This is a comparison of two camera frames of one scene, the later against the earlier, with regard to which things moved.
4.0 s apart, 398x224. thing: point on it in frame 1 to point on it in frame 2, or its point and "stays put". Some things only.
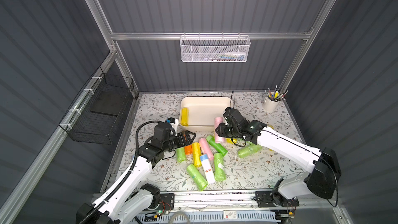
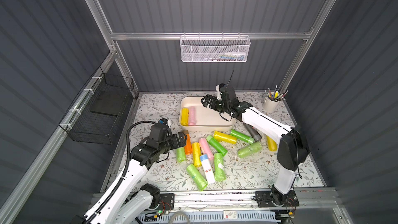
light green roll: [181, 154] stays put
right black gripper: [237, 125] to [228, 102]
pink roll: [205, 145] stays put
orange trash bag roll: [188, 150] stays put
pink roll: [218, 120] to [192, 115]
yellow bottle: [185, 116] stays put
